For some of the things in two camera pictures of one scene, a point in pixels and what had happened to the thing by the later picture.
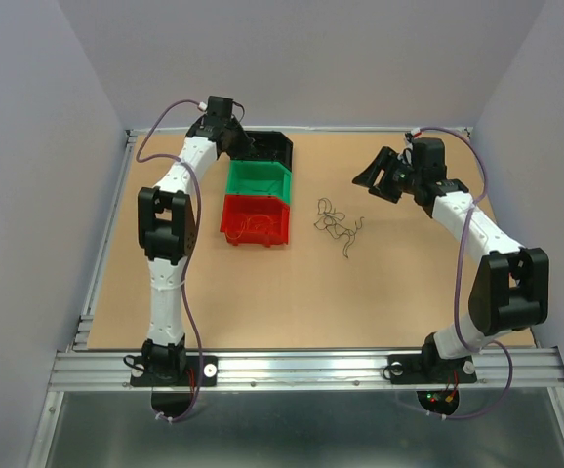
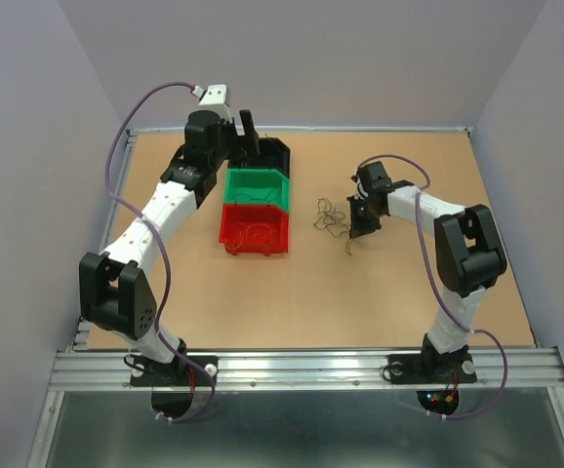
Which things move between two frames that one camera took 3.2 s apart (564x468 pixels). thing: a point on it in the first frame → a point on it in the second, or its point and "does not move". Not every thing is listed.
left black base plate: [209, 373] does not move
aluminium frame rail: [88, 370] does not move
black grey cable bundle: [329, 221] does not move
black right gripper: [383, 160] → [357, 226]
